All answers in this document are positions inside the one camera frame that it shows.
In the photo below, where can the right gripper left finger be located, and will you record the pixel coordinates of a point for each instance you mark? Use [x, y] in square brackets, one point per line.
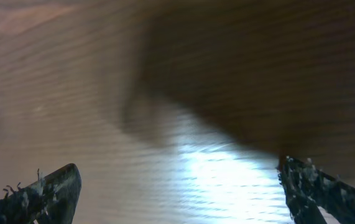
[50, 200]

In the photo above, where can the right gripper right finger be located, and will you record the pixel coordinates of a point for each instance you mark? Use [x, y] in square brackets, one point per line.
[308, 188]

